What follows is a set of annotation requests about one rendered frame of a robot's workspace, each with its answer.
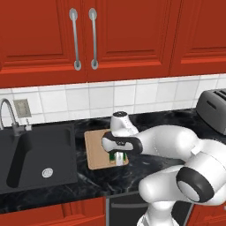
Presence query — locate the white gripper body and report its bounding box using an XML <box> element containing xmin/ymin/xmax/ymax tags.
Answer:
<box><xmin>113</xmin><ymin>150</ymin><xmax>126</xmax><ymax>167</ymax></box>

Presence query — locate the tan wooden cutting board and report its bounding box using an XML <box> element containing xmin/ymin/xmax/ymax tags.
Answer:
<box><xmin>84</xmin><ymin>128</ymin><xmax>130</xmax><ymax>171</ymax></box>

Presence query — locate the black dishwasher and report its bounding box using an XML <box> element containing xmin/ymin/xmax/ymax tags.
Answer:
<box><xmin>105</xmin><ymin>190</ymin><xmax>195</xmax><ymax>226</ymax></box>

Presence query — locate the black kitchen sink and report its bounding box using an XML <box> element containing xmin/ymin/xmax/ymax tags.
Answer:
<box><xmin>0</xmin><ymin>123</ymin><xmax>79</xmax><ymax>195</ymax></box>

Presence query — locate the red lower cupboard front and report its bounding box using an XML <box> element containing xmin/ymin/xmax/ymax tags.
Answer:
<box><xmin>0</xmin><ymin>196</ymin><xmax>107</xmax><ymax>226</ymax></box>
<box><xmin>186</xmin><ymin>203</ymin><xmax>226</xmax><ymax>226</ymax></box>

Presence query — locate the silver toaster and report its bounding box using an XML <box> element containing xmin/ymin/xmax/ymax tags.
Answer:
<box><xmin>195</xmin><ymin>88</ymin><xmax>226</xmax><ymax>136</ymax></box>

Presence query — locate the grey metal faucet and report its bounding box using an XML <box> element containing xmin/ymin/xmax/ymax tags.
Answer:
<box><xmin>0</xmin><ymin>98</ymin><xmax>33</xmax><ymax>137</ymax></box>

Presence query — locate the red upper cupboard door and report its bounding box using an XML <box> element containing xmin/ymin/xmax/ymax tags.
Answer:
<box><xmin>0</xmin><ymin>0</ymin><xmax>87</xmax><ymax>89</ymax></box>
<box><xmin>81</xmin><ymin>0</ymin><xmax>181</xmax><ymax>83</ymax></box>
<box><xmin>169</xmin><ymin>0</ymin><xmax>226</xmax><ymax>78</ymax></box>

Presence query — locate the grey dishwasher handle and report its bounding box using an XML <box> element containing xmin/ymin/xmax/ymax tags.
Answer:
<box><xmin>110</xmin><ymin>201</ymin><xmax>149</xmax><ymax>210</ymax></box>

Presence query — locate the grey wall outlet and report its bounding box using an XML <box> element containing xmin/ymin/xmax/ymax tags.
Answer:
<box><xmin>12</xmin><ymin>98</ymin><xmax>33</xmax><ymax>119</ymax></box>

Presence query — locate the silver cupboard handle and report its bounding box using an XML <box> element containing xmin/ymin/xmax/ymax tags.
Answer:
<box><xmin>69</xmin><ymin>7</ymin><xmax>82</xmax><ymax>72</ymax></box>
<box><xmin>88</xmin><ymin>7</ymin><xmax>100</xmax><ymax>71</ymax></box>

